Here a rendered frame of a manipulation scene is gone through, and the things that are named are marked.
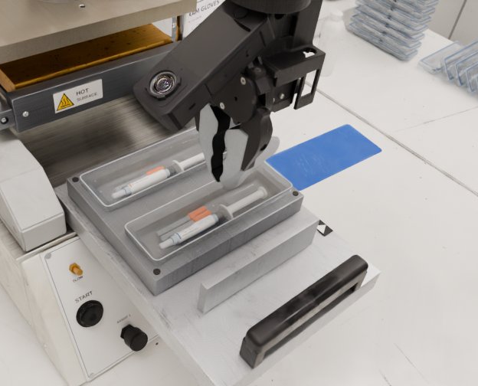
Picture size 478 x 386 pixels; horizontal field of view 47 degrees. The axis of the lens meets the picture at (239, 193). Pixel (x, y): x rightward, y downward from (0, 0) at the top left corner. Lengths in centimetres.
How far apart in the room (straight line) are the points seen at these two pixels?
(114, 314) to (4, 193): 21
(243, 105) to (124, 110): 37
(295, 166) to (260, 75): 60
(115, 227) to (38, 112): 17
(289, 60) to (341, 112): 74
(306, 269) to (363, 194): 46
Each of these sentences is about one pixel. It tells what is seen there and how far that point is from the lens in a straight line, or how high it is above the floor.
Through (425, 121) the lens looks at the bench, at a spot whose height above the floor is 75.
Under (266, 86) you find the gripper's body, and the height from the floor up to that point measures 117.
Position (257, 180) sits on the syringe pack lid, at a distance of 61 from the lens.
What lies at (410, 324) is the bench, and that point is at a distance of 86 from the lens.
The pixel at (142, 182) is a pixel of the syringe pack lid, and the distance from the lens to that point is 59.
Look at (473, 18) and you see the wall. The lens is 313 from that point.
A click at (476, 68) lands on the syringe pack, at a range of 142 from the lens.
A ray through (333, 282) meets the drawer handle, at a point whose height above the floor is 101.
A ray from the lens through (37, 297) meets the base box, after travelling 66.
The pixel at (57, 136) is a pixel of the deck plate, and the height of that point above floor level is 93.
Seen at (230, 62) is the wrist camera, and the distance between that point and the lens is 42.
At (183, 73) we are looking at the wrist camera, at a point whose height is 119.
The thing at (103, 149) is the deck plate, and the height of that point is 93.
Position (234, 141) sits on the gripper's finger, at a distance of 49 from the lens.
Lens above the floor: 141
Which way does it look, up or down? 44 degrees down
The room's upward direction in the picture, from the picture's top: 10 degrees clockwise
